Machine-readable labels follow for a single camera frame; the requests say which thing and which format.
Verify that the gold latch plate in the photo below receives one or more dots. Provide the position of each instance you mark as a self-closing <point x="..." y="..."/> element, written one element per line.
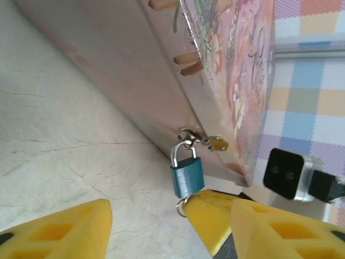
<point x="219" y="144"/>

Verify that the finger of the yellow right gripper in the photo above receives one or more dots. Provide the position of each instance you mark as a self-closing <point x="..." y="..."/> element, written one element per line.
<point x="210" y="218"/>

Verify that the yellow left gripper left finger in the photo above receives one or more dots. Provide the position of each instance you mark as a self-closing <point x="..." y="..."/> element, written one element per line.
<point x="81" y="229"/>

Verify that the pink floral box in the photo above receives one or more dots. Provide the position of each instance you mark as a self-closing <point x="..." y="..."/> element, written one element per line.
<point x="121" y="67"/>

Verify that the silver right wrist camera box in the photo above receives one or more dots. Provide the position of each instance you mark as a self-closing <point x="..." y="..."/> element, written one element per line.
<point x="285" y="172"/>

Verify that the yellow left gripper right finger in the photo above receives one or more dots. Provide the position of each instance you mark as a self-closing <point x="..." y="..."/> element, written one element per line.
<point x="256" y="232"/>

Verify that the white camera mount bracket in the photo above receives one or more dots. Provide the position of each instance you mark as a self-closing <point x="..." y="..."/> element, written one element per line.
<point x="302" y="210"/>

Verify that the blue padlock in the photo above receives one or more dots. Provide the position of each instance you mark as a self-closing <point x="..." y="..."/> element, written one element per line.
<point x="187" y="175"/>

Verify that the aluminium side frame rail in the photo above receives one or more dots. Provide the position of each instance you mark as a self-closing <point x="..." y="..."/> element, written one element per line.
<point x="310" y="48"/>

